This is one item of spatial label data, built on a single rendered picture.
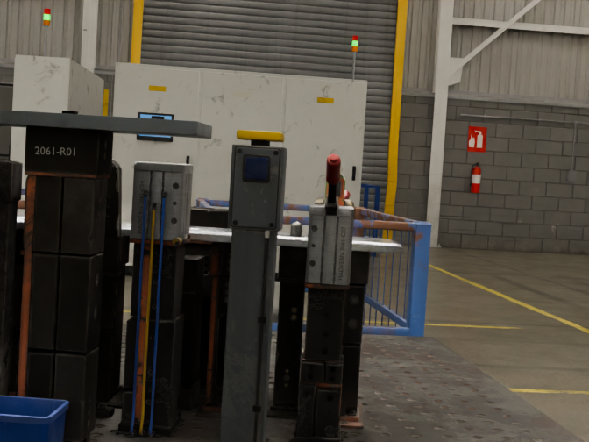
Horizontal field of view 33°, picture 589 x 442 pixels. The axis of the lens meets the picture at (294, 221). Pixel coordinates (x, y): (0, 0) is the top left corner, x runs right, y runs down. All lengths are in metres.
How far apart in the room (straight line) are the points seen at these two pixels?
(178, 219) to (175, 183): 0.05
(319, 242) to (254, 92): 8.16
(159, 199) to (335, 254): 0.27
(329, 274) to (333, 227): 0.07
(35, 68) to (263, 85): 2.12
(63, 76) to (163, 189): 8.13
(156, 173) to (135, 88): 8.10
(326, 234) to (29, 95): 8.26
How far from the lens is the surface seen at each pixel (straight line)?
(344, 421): 1.68
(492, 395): 2.01
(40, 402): 1.39
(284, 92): 9.67
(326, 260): 1.49
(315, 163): 9.67
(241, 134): 1.33
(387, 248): 1.61
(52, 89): 9.63
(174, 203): 1.51
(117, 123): 1.32
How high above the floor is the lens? 1.11
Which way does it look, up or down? 3 degrees down
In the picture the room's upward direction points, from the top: 4 degrees clockwise
